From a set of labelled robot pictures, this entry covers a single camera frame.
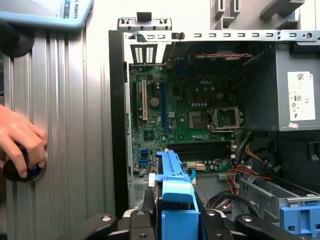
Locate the pale blue teach pendant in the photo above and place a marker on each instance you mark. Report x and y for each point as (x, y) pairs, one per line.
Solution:
(75, 22)

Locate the black expansion slot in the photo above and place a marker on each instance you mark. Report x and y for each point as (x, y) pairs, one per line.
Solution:
(134, 102)

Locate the black open PC case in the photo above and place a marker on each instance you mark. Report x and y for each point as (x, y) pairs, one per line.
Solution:
(117, 100)

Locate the CPU socket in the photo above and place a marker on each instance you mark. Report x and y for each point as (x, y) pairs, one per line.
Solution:
(197, 120)

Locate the metal socket cover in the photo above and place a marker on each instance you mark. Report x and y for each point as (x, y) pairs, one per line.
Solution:
(225, 129)

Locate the grey power supply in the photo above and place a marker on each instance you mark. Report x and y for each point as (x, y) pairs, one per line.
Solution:
(265, 100)

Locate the blue expansion slot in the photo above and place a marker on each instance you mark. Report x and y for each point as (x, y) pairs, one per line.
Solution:
(163, 105)

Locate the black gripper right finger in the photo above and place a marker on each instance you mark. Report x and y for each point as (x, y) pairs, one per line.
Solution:
(217, 225)

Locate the person's hand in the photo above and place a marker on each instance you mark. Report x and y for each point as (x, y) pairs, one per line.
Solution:
(20, 135)

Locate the tan expansion slot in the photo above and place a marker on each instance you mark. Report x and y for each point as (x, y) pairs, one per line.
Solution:
(144, 100)

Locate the blue drive cage latch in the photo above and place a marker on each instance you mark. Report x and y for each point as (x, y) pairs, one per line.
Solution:
(300, 220)

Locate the black round pendant knob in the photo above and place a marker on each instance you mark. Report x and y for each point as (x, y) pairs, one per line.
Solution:
(15, 42)

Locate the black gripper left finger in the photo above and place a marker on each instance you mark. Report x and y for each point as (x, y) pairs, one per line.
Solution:
(140, 225)

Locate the black RAM slot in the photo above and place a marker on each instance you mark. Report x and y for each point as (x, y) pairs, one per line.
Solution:
(200, 148)
(200, 144)
(205, 157)
(205, 152)

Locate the silver coin battery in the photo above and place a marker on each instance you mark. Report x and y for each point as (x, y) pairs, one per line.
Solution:
(154, 101)

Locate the hard disk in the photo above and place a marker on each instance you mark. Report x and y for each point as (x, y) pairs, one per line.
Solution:
(175, 190)

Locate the silver optical drive cage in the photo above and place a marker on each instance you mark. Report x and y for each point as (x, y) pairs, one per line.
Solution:
(262, 200)

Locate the green motherboard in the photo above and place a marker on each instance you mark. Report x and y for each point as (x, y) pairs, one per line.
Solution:
(175, 135)

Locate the small black case clip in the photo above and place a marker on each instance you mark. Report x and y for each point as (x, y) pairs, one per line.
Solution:
(178, 36)

